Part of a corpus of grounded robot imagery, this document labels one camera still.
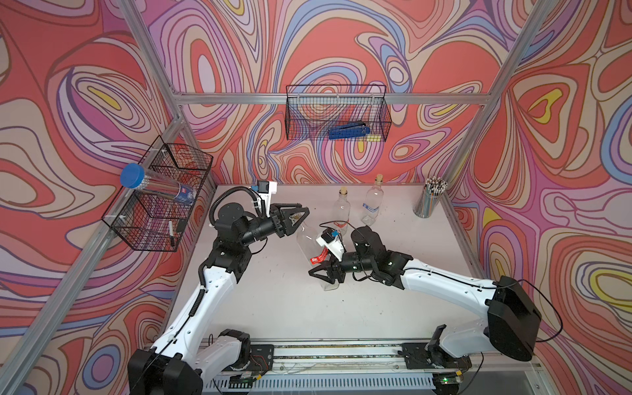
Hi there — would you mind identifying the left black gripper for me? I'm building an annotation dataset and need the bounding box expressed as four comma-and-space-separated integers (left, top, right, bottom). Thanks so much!
236, 205, 308, 251

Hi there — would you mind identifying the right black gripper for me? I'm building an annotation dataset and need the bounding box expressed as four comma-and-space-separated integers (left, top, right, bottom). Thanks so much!
308, 249, 375, 285

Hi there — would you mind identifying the red bottle label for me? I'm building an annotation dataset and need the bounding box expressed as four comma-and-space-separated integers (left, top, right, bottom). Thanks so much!
309, 247, 329, 265

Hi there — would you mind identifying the clear bottle with black cap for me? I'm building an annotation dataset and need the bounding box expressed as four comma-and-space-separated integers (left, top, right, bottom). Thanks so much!
296, 223, 325, 287

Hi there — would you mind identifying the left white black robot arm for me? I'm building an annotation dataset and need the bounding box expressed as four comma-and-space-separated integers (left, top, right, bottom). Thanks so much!
128, 202, 309, 394

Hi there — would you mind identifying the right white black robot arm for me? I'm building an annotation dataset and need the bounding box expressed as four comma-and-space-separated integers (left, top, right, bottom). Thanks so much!
307, 226, 541, 368

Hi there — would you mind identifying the clear bottle red label cork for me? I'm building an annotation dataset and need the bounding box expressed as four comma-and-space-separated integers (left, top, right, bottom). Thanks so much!
332, 186, 351, 235

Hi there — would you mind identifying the clear bottle blue label cork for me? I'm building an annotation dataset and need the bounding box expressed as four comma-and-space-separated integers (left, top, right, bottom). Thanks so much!
361, 174, 383, 226

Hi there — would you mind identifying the blue tool in basket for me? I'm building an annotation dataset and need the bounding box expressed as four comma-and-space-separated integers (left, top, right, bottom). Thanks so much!
328, 122, 371, 140

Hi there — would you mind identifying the metal cup with pencils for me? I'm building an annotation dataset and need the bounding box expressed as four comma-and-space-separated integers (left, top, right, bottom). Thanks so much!
413, 177, 447, 218

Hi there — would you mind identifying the black marker in basket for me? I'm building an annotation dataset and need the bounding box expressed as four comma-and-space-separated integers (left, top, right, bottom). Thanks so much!
168, 221, 175, 247

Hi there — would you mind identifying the clear tube with blue cap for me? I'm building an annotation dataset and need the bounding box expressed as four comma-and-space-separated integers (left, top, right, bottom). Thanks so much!
119, 164, 196, 205

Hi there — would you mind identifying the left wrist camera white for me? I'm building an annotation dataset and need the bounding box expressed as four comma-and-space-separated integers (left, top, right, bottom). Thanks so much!
251, 180, 278, 217

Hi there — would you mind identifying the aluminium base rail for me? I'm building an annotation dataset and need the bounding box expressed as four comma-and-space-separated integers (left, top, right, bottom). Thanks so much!
142, 338, 534, 376

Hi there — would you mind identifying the black wire basket back wall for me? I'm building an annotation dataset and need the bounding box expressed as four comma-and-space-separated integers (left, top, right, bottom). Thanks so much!
285, 82, 392, 143

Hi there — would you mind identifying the black wire basket wall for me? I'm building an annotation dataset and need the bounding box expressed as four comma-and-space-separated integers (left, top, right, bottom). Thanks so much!
101, 137, 213, 252
285, 82, 392, 143

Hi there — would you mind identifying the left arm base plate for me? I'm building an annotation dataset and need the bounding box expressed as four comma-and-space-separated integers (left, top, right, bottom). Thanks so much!
222, 344, 275, 375

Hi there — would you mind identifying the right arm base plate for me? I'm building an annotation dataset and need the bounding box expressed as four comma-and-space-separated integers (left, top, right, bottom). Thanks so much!
398, 342, 472, 372

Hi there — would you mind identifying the black wire basket left wall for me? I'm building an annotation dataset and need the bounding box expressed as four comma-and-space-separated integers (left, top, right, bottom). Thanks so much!
101, 137, 213, 252

